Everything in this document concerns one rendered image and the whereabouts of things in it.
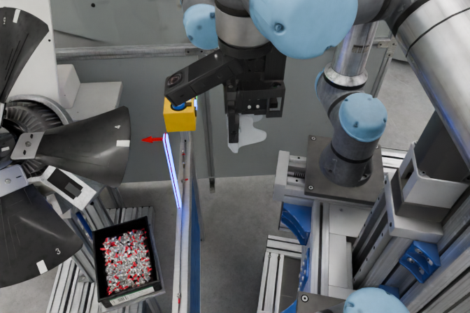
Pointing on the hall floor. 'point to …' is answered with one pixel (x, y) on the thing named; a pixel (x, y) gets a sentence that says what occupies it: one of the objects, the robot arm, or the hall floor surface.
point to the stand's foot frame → (71, 288)
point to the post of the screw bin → (154, 305)
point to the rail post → (197, 196)
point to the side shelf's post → (115, 197)
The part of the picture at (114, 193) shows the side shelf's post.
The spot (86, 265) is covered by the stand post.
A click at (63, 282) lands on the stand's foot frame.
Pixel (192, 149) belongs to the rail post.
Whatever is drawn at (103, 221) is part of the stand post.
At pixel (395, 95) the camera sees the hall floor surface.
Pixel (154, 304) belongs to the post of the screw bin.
